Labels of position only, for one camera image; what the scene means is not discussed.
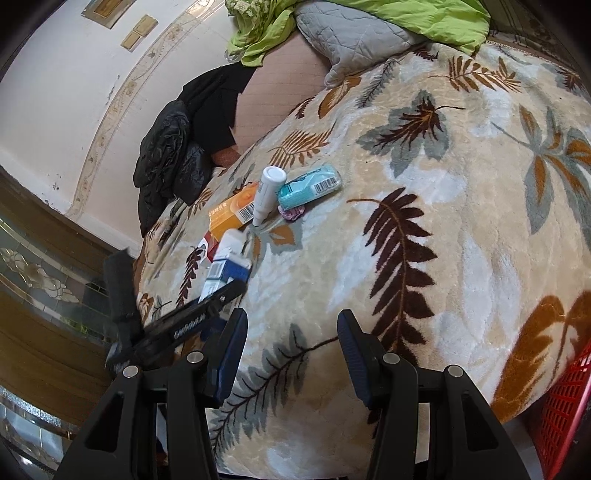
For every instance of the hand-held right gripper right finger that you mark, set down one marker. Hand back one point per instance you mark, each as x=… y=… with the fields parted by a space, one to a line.
x=353 y=360

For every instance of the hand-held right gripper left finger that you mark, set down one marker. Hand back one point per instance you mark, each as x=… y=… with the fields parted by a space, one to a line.
x=228 y=360

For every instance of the leaf print fleece blanket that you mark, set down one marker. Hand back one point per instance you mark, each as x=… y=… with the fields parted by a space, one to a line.
x=415 y=323

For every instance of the small purple wrapper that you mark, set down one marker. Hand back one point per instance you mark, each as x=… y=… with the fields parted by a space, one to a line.
x=294 y=213

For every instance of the black cloth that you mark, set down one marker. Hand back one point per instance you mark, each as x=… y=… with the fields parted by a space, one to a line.
x=212 y=106

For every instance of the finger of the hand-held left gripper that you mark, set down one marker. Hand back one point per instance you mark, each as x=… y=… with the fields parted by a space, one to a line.
x=121 y=295
x=224 y=297

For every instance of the red plastic mesh basket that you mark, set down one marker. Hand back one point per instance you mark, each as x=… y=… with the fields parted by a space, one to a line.
x=568 y=406

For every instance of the black puffer jacket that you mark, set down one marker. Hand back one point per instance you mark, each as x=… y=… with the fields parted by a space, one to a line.
x=161 y=152

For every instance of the metal wall plaque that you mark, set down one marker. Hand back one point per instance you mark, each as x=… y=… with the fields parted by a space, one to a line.
x=104 y=9

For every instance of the orange cardboard box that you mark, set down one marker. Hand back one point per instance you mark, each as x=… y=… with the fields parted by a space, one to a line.
x=231 y=212

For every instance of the green patterned quilt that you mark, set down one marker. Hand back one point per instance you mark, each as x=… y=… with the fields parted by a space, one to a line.
x=415 y=18

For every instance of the wooden glass door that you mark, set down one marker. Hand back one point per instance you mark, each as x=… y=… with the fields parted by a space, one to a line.
x=46 y=300

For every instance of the white plastic bottle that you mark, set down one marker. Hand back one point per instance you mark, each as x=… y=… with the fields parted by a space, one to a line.
x=268 y=189

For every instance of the teal tissue packet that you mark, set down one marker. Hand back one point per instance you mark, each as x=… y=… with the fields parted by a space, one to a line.
x=304 y=187

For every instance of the brown fabric sofa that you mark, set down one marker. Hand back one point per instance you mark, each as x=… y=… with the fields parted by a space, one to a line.
x=277 y=92

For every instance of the beige wall switch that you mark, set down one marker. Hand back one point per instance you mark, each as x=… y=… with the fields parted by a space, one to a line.
x=129 y=40
x=144 y=25

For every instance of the white blue cardboard box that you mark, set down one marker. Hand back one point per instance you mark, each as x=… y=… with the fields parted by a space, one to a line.
x=228 y=267

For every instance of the grey quilted pillow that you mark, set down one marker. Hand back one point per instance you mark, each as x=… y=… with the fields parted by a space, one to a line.
x=351 y=41

